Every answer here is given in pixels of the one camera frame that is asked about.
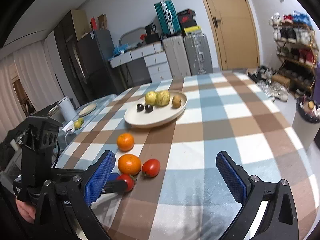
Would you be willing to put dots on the white desk with drawers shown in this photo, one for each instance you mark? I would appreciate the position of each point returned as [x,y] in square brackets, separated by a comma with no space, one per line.
[157,65]

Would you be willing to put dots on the dark plum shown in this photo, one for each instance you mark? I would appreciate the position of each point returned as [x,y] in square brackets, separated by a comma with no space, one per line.
[149,108]
[140,107]

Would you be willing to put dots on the grey arched metal frame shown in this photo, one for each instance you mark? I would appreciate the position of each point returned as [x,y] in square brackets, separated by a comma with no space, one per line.
[130,31]

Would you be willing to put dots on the yellow green fruit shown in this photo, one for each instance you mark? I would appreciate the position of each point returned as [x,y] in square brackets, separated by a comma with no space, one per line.
[78,123]

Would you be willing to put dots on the black printed box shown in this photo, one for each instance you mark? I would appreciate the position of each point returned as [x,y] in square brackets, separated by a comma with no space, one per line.
[150,28]

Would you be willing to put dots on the red black shoe box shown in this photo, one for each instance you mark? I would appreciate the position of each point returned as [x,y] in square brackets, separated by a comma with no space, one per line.
[187,19]

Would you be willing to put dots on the brown cardboard pieces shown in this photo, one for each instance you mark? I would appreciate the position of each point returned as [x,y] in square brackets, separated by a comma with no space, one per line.
[102,21]

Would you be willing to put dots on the beige suitcase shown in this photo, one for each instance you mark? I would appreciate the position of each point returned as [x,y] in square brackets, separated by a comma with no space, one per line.
[176,57]

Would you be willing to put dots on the dark grey fridge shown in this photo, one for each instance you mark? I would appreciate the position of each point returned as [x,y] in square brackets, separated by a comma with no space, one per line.
[100,60]

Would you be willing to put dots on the white curtain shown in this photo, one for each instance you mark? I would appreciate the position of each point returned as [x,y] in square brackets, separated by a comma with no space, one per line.
[37,80]

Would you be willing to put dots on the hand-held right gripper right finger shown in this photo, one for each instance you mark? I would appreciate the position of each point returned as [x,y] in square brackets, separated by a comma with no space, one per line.
[231,177]

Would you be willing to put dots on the large cream plate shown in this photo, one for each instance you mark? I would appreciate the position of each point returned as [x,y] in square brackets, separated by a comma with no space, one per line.
[150,120]

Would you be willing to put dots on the brown cardboard box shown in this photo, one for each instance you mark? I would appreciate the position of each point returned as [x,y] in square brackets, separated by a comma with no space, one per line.
[281,81]

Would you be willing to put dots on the wooden shoe rack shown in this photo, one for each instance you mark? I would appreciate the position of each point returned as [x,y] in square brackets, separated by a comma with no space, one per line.
[292,35]
[313,47]

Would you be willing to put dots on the yellow shoe box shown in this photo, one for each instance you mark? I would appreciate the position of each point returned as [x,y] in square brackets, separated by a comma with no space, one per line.
[192,29]

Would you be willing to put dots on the silver suitcase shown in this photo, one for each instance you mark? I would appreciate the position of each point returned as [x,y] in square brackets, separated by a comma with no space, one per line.
[198,53]

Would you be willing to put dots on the pile of shoes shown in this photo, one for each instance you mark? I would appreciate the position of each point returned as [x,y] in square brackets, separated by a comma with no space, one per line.
[267,80]

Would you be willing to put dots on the red tomato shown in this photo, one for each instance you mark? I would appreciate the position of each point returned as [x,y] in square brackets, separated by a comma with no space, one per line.
[151,167]
[127,181]

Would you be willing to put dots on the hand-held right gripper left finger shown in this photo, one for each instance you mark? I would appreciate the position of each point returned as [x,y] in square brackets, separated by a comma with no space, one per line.
[100,177]

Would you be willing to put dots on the grey pot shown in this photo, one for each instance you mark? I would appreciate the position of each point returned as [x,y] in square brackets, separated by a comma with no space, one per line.
[53,111]

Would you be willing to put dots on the purple bag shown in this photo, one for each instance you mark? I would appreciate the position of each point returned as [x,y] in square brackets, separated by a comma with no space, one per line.
[317,80]

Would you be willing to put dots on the dark wardrobe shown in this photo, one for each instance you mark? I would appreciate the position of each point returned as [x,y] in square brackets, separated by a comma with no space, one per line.
[67,50]

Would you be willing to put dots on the blue plastic bag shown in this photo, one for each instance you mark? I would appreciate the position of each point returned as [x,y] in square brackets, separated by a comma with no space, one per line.
[121,48]

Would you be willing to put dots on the teal suitcase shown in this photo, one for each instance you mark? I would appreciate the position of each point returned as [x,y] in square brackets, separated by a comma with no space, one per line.
[166,17]

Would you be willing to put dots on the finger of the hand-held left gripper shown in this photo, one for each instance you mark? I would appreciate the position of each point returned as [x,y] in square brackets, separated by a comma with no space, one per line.
[113,176]
[115,186]

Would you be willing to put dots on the light blue tablecloth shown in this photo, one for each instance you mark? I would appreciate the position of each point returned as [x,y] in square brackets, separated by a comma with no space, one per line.
[105,102]

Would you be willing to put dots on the tan wooden door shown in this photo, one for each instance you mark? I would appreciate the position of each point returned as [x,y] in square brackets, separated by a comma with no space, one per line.
[230,30]

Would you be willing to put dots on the red cap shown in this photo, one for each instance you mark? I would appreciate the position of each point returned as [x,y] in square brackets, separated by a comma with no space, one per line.
[143,37]

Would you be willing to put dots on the white kettle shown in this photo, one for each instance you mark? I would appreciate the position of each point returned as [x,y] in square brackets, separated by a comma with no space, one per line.
[67,108]

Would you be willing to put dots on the orange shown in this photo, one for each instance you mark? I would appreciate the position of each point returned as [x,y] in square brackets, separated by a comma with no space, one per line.
[129,164]
[125,142]

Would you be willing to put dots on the person's left hand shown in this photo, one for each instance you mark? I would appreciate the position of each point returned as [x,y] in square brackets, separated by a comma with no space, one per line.
[25,210]

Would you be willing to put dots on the green guava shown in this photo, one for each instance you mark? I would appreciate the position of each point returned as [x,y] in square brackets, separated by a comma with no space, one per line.
[163,98]
[150,97]

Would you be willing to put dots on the brown longan fruit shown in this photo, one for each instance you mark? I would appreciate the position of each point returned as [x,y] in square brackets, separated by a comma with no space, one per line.
[177,100]

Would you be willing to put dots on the small cream plate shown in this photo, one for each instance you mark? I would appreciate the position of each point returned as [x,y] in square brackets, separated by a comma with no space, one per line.
[87,110]

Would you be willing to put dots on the white trash bin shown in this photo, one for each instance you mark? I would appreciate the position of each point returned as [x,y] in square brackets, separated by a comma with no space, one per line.
[302,132]

